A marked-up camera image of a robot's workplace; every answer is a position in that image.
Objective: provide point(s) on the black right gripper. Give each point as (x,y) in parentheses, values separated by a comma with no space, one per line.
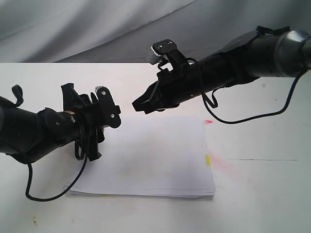
(170,89)

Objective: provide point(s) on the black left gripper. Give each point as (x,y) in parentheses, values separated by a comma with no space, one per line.
(96,110)

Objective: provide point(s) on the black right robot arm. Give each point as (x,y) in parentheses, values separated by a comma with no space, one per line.
(263,52)

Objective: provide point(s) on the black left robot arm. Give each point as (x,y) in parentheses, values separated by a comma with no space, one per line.
(38,134)

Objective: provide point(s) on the white paper stack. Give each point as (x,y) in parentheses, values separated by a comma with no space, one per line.
(151,156)

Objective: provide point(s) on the grey backdrop cloth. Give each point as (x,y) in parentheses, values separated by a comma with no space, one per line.
(121,31)

